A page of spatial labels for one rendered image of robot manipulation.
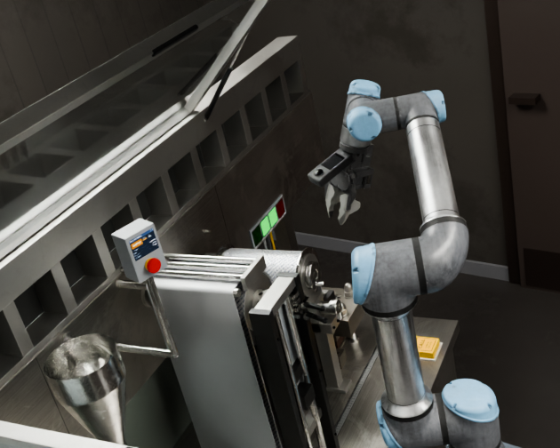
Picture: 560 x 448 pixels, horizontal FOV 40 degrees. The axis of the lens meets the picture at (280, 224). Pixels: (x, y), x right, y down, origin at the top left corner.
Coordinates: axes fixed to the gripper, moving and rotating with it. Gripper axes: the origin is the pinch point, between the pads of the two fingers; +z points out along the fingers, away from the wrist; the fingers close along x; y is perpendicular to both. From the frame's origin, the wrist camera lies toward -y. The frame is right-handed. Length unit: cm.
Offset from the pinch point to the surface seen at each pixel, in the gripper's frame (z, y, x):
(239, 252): 18.8, -12.5, 20.9
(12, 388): 23, -83, 0
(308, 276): 17.0, -4.8, 0.4
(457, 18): -20, 159, 102
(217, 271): 7.6, -34.8, 0.3
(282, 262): 15.5, -8.6, 7.4
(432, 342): 39, 32, -17
